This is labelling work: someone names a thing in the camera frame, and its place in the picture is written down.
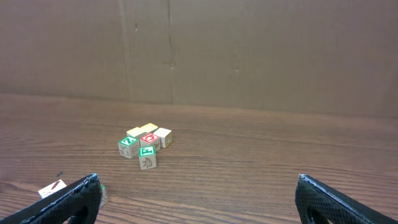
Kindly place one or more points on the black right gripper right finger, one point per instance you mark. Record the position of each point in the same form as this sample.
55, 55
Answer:
317, 202

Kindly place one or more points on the green E letter block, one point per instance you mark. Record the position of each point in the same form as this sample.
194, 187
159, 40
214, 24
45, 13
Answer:
147, 157

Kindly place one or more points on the yellow block far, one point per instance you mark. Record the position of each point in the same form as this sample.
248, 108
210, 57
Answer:
149, 128

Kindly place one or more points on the red letter block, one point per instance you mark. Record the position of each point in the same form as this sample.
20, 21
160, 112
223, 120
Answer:
150, 139

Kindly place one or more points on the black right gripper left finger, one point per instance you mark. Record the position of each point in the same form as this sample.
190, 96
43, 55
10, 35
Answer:
77, 203

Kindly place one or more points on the white feather picture block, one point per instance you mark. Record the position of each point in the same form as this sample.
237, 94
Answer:
52, 188

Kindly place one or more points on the green A letter block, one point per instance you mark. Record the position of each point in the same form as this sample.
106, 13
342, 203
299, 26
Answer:
104, 197

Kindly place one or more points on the green Z letter block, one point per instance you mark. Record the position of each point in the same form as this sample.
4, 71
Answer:
128, 147

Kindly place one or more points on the plain white wooden block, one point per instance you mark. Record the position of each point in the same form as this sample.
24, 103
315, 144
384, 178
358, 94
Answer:
165, 135

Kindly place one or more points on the yellow block near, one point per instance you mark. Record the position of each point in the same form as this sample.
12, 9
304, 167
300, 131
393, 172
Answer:
136, 132

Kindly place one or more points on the yellow block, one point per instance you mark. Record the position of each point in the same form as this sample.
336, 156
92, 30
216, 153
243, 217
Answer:
149, 128
136, 132

